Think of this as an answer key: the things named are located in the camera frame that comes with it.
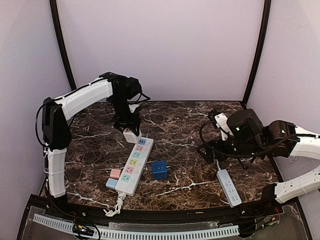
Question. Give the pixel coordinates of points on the black frame post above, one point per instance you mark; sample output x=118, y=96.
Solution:
x=61, y=43
x=258, y=51

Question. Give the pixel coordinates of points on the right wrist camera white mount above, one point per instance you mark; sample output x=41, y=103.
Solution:
x=220, y=121

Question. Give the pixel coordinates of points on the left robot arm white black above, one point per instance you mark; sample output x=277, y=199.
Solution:
x=123, y=93

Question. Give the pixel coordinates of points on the right black frame post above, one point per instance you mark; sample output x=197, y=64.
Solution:
x=258, y=51

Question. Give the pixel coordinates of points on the pink cube charger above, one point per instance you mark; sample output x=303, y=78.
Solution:
x=115, y=173

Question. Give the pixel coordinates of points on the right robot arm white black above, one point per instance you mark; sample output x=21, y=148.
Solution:
x=243, y=136

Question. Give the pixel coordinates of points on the white cube socket adapter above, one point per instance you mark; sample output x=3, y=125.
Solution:
x=130, y=137

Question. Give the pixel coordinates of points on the white multicolour power strip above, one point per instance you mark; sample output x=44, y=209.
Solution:
x=134, y=167

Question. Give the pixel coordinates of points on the blue cube socket adapter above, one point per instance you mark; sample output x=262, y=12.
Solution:
x=159, y=170

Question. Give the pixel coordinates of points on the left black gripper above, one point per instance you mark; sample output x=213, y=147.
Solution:
x=126, y=120

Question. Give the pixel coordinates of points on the light blue cube charger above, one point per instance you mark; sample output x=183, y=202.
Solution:
x=111, y=183

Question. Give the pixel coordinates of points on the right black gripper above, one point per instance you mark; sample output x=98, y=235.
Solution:
x=211, y=144

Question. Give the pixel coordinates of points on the grey-blue small power strip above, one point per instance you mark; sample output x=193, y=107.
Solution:
x=228, y=186

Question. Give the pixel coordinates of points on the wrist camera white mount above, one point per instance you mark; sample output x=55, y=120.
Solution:
x=134, y=107
x=220, y=121

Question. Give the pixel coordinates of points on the black front table rail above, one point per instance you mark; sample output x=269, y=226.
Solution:
x=243, y=214

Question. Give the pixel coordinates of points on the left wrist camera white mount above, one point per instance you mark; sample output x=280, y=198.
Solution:
x=134, y=107

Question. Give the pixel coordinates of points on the left black frame post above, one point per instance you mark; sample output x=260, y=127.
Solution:
x=61, y=43

